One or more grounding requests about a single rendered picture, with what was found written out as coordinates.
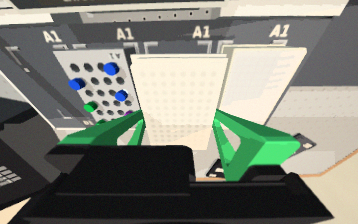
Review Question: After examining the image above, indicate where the green cylinder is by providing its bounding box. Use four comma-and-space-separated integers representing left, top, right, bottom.
84, 101, 99, 112

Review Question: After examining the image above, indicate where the white tube rack with round holes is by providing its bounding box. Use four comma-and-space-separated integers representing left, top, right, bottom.
53, 47, 141, 122

